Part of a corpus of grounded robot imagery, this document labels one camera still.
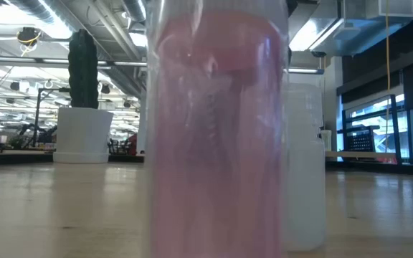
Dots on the fluorescent light tube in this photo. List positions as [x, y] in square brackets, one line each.
[305, 71]

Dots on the white hexagonal plant pot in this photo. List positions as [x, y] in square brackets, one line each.
[82, 136]

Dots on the yellow medicine bottle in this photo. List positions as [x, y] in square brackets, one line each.
[326, 141]

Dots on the pink medicine bottle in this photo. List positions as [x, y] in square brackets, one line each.
[217, 161]

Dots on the black ceiling lamp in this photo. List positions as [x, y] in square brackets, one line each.
[28, 35]

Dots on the silver ventilation duct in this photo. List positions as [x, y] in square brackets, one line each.
[357, 36]

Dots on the green cactus plant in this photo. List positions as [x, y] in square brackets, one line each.
[82, 71]

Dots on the white translucent medicine bottle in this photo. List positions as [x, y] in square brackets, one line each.
[305, 197]

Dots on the red object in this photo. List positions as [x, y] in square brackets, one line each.
[132, 143]

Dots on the wooden shelf board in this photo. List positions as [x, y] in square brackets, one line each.
[360, 154]

